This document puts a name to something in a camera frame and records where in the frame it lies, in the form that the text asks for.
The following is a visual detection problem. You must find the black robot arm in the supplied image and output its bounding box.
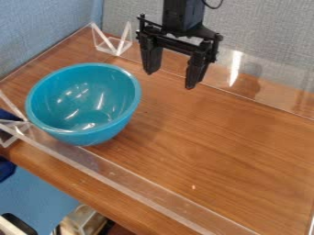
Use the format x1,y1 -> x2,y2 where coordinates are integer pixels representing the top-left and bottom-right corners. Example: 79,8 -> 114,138
137,0 -> 224,89

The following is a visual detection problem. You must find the clear acrylic corner bracket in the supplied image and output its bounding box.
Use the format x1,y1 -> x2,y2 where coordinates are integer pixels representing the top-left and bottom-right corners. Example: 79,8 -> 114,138
90,22 -> 133,56

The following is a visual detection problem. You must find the clear acrylic left bracket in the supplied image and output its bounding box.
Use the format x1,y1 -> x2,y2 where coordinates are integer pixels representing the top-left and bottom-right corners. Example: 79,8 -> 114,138
0,90 -> 31,148

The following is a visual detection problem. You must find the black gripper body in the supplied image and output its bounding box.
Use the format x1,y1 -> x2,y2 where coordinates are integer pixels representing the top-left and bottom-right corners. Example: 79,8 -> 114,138
137,14 -> 224,62

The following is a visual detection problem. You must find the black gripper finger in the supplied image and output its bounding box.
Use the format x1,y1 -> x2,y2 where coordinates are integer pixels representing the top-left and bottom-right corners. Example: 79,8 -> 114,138
186,46 -> 213,89
141,33 -> 164,74

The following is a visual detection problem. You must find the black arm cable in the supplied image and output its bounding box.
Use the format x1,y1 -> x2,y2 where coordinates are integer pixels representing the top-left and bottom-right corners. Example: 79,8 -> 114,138
202,0 -> 225,10

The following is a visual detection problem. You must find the blue plastic bowl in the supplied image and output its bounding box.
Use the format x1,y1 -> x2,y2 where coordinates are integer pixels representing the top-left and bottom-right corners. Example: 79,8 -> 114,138
25,62 -> 142,146

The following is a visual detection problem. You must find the clear box under table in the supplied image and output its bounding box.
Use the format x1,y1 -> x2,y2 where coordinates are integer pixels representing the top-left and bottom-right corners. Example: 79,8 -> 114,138
53,204 -> 109,235

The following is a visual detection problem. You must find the clear acrylic front barrier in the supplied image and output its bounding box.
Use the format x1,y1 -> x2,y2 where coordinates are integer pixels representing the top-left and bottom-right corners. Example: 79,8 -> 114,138
0,119 -> 263,235

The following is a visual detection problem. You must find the black object bottom left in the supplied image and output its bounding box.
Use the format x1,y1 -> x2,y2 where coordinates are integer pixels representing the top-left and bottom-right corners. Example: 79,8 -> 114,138
0,213 -> 38,235

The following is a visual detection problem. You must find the clear acrylic barrier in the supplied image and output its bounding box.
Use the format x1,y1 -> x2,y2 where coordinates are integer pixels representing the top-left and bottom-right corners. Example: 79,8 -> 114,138
0,119 -> 263,235
118,39 -> 314,121

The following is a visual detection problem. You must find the clear acrylic back barrier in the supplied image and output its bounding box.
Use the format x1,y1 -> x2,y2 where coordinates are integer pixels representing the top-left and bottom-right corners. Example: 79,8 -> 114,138
118,39 -> 314,121

